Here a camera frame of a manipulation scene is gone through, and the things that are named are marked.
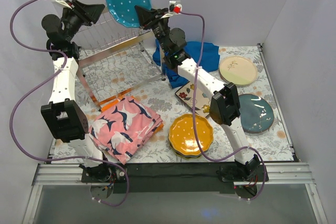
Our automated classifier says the square floral plate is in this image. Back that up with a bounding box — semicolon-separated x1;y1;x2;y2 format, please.
175;82;210;118

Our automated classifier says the cream round plate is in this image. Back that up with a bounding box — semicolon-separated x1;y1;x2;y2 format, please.
218;56;258;86

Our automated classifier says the yellow plate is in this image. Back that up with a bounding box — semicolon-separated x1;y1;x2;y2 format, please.
169;114;214;155

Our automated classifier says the blue polka dot plate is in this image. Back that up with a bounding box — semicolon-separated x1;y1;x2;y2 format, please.
170;144;202;159

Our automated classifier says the dark teal round plate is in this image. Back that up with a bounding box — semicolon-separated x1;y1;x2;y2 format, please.
239;94;274;134

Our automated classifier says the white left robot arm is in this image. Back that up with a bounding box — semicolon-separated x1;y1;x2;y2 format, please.
41;0;112;182

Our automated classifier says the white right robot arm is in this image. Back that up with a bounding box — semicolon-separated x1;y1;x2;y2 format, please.
134;5;261;181

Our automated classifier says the steel dish rack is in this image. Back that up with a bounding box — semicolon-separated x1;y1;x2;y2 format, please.
75;9;166;108

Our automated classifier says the blue cloth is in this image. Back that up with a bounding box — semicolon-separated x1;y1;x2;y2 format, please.
152;40;220;89

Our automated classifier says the floral tablecloth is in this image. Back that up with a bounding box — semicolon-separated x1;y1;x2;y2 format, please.
50;46;293;163

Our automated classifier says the orange cloth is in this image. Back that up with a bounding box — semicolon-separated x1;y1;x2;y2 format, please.
101;94;164;133

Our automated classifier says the pink patterned cloth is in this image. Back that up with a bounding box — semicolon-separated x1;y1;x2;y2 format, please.
88;96;163;165

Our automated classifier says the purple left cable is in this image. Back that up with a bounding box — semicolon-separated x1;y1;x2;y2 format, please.
9;0;131;207

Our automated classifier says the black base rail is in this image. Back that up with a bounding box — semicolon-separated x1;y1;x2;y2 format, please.
80;162;269;194

